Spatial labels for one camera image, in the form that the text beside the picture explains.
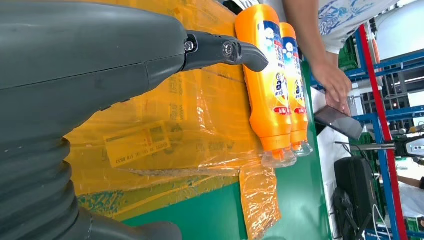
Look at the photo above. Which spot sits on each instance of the grey tablet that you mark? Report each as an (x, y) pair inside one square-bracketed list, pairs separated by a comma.
[(339, 122)]

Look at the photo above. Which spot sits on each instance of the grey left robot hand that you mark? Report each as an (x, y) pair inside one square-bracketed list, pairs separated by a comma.
[(82, 49)]

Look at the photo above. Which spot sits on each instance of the blue metal shelving rack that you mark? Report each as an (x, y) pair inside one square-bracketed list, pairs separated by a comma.
[(382, 165)]

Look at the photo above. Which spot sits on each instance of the red metal pole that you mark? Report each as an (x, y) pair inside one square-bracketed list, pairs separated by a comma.
[(384, 132)]

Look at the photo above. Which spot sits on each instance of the orange detergent bottle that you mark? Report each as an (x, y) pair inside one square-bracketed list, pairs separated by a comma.
[(265, 99), (299, 116)]

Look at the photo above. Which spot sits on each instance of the black carrying case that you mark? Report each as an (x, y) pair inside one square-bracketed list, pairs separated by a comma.
[(356, 188)]

